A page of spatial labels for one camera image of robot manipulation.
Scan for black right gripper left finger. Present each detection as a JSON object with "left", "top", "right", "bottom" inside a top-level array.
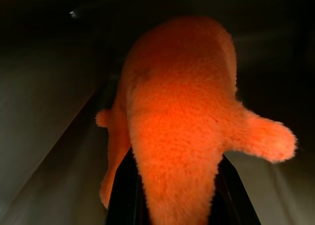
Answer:
[{"left": 106, "top": 150, "right": 148, "bottom": 225}]

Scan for orange plush toy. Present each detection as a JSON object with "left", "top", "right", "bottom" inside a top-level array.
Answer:
[{"left": 95, "top": 15, "right": 297, "bottom": 225}]

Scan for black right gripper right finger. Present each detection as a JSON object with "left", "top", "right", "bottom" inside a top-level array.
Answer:
[{"left": 213, "top": 154, "right": 258, "bottom": 225}]

